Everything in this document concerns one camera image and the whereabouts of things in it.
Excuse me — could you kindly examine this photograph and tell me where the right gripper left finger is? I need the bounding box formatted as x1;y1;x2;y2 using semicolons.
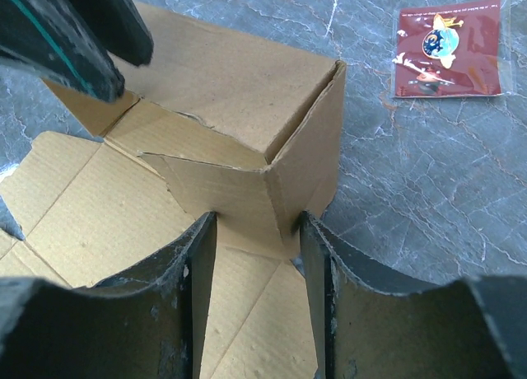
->
1;212;217;378

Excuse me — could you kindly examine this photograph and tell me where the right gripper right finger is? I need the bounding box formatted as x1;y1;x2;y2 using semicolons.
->
298;212;526;378

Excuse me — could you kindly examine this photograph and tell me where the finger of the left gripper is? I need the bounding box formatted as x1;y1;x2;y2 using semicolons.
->
1;0;124;103
68;0;154;67

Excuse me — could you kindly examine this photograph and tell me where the brown cardboard box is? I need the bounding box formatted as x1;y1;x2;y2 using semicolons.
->
1;3;346;378

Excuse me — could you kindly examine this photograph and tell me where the red sachet packet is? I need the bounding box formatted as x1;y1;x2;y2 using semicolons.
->
392;0;515;98

